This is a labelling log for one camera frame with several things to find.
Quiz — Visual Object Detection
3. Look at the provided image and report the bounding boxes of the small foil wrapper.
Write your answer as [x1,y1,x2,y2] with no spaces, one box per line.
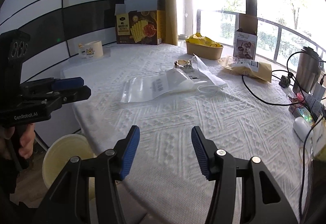
[174,59,194,73]

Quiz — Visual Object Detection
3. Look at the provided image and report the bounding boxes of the yellow trash bin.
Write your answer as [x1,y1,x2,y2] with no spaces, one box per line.
[42,134,96,189]

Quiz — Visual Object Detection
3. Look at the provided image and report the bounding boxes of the person's left hand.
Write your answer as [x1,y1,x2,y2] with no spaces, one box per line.
[1,123,35,159]

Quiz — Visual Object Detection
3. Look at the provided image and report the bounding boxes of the white zip bag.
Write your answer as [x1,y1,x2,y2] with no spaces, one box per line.
[121,69,195,103]

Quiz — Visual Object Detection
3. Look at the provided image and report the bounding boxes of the clear thin plastic film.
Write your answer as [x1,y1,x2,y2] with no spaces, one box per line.
[188,54,228,94]

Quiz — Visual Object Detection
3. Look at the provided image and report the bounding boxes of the white tablecloth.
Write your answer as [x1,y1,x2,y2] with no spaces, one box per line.
[62,44,303,223]

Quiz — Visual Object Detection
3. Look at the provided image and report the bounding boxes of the white earbuds case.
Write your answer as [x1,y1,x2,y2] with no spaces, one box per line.
[293,117,311,142]

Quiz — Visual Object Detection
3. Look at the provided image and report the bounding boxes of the colourful small box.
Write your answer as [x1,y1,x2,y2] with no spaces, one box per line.
[288,92,315,126]

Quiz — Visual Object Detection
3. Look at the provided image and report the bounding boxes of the dark cracker box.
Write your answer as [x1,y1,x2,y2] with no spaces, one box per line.
[115,0,166,45]

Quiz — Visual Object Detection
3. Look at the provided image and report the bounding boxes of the kraft paper mailer bag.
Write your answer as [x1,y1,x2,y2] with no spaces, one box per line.
[218,56,272,83]

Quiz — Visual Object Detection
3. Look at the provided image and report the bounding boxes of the black power adapter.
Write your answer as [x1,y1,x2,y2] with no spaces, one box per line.
[279,75,291,89]

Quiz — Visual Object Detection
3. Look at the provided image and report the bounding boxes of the brown paper bowl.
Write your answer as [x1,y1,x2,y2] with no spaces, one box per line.
[186,43,223,60]

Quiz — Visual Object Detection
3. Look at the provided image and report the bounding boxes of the yellow wrappers in bowl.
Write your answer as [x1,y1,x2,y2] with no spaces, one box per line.
[185,32,223,48]

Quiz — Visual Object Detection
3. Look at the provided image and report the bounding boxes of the stainless steel kettle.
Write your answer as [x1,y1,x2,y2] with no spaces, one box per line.
[292,46,323,94]

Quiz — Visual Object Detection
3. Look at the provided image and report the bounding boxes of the black power cable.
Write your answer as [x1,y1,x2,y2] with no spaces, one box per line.
[241,50,326,224]

